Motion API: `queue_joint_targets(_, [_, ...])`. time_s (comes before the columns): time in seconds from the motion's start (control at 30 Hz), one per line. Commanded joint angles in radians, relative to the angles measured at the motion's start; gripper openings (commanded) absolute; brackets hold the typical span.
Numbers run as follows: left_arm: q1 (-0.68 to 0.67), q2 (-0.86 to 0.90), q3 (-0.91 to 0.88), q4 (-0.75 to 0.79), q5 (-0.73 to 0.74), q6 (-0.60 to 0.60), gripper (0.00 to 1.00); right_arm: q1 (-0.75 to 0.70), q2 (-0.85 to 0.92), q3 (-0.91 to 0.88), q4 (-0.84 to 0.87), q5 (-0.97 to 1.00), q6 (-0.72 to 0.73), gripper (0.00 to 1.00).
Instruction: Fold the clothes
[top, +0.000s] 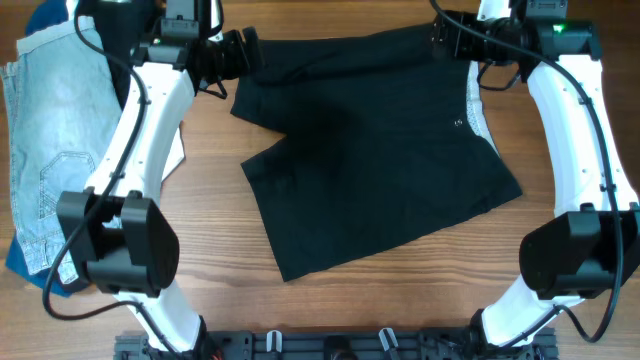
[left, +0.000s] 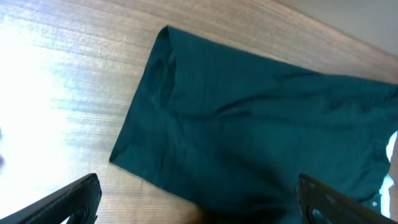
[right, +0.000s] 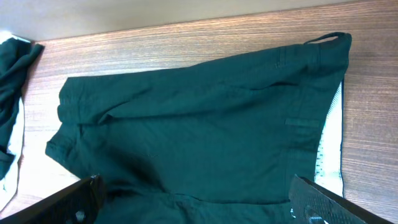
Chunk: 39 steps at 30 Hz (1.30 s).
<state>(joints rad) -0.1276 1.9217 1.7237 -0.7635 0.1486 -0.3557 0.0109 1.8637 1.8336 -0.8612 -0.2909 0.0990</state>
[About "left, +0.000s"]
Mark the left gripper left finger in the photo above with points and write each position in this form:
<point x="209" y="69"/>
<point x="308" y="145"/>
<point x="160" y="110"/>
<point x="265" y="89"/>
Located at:
<point x="77" y="203"/>

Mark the black shorts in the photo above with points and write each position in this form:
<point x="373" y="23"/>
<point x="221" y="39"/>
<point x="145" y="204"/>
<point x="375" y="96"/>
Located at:
<point x="232" y="131"/>

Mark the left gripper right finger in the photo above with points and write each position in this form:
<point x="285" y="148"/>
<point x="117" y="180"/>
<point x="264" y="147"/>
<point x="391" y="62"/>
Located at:
<point x="321" y="204"/>

